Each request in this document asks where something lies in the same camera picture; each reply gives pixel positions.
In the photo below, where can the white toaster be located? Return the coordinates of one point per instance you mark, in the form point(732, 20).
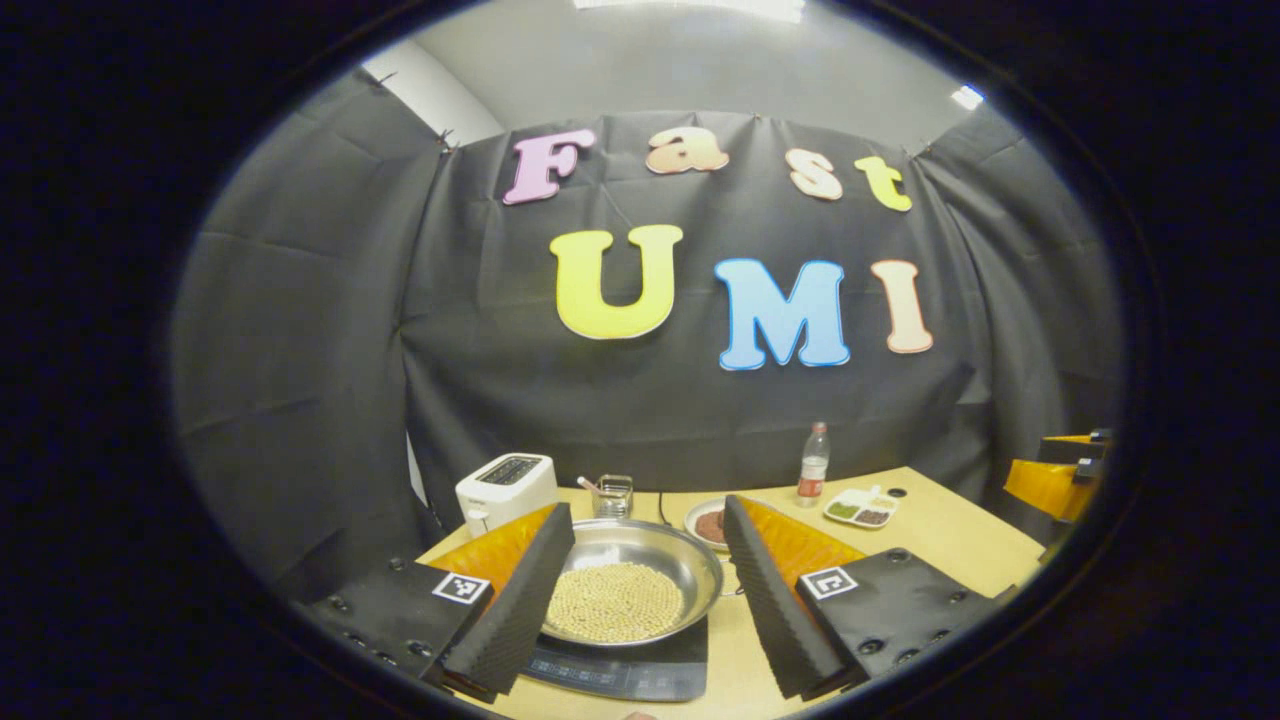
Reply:
point(500, 495)

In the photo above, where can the brown meat pieces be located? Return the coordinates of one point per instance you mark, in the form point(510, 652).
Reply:
point(710, 527)

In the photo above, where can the large ceiling light panel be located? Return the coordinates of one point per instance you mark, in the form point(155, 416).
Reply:
point(700, 8)

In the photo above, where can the pile of green mung beans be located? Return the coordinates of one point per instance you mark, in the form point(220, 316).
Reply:
point(843, 510)

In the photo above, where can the black induction cooktop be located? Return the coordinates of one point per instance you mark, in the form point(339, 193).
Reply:
point(650, 670)

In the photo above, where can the small ceiling light panel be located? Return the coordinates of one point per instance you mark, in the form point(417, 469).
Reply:
point(967, 97)

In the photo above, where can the white oval plate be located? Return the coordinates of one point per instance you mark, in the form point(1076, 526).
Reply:
point(689, 525)

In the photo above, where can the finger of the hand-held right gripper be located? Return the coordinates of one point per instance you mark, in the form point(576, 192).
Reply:
point(1075, 450)
point(1045, 490)

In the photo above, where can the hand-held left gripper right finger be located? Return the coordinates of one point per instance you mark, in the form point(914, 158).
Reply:
point(770, 610)

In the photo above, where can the clear plastic water bottle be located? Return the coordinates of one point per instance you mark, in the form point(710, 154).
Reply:
point(813, 470)

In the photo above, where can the pile of dark red beans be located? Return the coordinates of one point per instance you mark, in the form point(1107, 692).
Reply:
point(872, 517)

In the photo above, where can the white divided dish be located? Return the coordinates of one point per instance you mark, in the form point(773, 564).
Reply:
point(860, 495)

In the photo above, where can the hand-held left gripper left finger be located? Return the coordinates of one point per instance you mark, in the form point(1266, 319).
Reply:
point(520, 610)

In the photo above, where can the pile of soybeans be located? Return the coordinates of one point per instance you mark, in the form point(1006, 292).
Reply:
point(615, 600)

